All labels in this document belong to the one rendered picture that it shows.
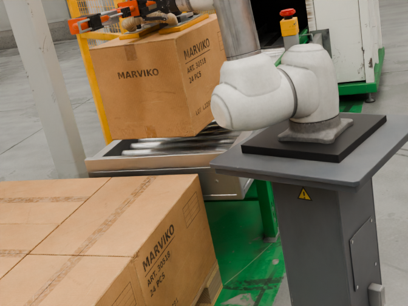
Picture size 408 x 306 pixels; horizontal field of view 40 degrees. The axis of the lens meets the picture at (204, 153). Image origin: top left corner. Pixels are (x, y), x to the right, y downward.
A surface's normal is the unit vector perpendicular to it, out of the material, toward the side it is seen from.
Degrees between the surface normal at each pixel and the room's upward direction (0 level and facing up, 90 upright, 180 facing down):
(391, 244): 0
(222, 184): 90
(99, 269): 0
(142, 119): 89
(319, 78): 87
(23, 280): 0
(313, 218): 90
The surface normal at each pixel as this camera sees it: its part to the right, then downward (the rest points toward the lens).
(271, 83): 0.48, -0.06
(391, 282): -0.19, -0.92
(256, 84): 0.28, 0.07
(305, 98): 0.37, 0.29
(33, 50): -0.33, 0.39
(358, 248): 0.76, 0.08
